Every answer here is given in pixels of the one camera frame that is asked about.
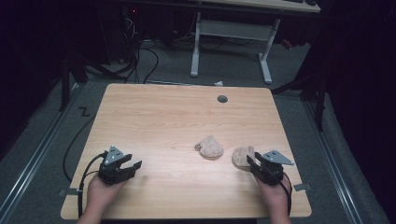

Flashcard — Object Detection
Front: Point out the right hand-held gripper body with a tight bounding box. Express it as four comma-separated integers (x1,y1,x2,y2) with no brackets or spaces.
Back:
250,149,295,187

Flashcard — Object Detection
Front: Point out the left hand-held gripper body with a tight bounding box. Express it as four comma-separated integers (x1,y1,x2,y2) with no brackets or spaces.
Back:
97,146,134,186

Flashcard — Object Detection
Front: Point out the beige sock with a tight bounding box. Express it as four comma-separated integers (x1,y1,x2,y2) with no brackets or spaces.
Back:
194,134,225,160
232,145,257,168

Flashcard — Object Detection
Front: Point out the person's right hand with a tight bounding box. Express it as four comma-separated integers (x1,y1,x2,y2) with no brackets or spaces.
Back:
253,175,291,217

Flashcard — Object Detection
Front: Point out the person's left hand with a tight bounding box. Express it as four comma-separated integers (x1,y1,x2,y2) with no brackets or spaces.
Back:
85,178,127,217

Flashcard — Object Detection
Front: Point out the grey tape piece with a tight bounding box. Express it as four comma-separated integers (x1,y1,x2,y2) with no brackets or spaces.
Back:
58,188,82,198
293,182,312,192

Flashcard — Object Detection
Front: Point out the black metal stand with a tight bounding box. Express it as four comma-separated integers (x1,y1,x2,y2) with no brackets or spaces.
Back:
58,54,90,112
271,73,329,133

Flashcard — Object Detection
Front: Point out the light wooden desk top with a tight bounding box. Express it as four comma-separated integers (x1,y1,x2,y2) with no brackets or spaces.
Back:
199,0,321,14

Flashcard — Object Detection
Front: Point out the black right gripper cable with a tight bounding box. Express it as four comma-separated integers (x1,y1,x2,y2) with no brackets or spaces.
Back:
278,172,293,217

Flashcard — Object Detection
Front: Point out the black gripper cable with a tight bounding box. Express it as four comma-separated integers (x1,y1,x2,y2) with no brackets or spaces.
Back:
278,172,293,217
78,150,108,218

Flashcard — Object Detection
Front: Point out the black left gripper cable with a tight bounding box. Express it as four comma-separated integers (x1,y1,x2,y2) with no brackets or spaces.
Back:
78,150,108,218

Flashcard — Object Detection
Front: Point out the black floor cable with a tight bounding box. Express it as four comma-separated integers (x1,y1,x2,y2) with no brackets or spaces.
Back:
63,114,97,183

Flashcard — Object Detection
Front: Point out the metal floor rail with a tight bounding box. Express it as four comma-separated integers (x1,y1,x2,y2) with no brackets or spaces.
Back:
303,100,364,224
0,83,82,218

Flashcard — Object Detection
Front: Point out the bundle of black cables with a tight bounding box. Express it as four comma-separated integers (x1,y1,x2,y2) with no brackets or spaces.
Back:
123,18,160,85

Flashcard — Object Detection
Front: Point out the white desk frame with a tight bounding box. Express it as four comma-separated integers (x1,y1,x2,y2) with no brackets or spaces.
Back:
190,11,282,85

